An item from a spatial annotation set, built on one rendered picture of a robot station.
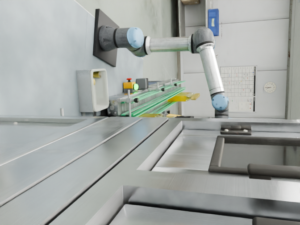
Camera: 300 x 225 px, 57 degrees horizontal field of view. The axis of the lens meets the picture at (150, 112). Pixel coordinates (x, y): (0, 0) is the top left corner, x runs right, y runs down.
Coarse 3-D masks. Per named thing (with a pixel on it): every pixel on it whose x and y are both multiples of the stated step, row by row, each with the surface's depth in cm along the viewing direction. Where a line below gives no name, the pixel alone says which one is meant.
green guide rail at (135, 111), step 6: (174, 90) 293; (180, 90) 296; (162, 96) 245; (168, 96) 245; (150, 102) 212; (156, 102) 209; (138, 108) 184; (144, 108) 182; (126, 114) 165; (132, 114) 163
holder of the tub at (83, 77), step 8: (80, 72) 142; (88, 72) 141; (80, 80) 143; (88, 80) 142; (80, 88) 144; (88, 88) 143; (80, 96) 145; (88, 96) 144; (80, 104) 146; (88, 104) 144
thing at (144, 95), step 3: (180, 81) 321; (183, 81) 314; (177, 84) 281; (162, 87) 247; (165, 87) 245; (168, 87) 245; (144, 93) 204; (147, 93) 205; (150, 93) 202; (153, 93) 201; (156, 93) 208; (135, 96) 187; (138, 96) 187; (141, 96) 188; (144, 96) 184; (147, 96) 188; (141, 99) 176; (123, 102) 163; (126, 102) 163; (132, 102) 162
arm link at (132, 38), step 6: (120, 30) 160; (126, 30) 159; (132, 30) 158; (138, 30) 160; (120, 36) 159; (126, 36) 158; (132, 36) 157; (138, 36) 160; (120, 42) 161; (126, 42) 159; (132, 42) 158; (138, 42) 161; (132, 48) 165; (138, 48) 168
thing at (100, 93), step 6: (90, 72) 142; (102, 72) 156; (96, 78) 157; (102, 78) 157; (96, 84) 158; (102, 84) 157; (96, 90) 159; (102, 90) 158; (96, 96) 159; (102, 96) 159; (96, 102) 160; (102, 102) 159; (108, 102) 159; (96, 108) 149; (102, 108) 152
